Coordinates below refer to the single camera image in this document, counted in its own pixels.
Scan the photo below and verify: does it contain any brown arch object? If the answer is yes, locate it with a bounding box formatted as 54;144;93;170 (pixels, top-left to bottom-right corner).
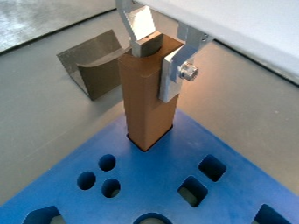
118;35;183;151

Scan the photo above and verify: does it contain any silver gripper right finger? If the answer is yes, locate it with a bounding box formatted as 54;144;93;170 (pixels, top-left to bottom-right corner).
159;24;213;102

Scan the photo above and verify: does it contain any black curved holder stand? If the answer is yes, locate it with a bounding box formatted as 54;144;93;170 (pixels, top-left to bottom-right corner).
58;30;129;101

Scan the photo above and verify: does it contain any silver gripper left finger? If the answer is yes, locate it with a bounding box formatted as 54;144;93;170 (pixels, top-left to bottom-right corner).
115;0;165;58

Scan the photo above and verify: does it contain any blue shape sorter block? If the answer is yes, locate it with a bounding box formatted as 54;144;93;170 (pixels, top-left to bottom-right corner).
0;112;299;224

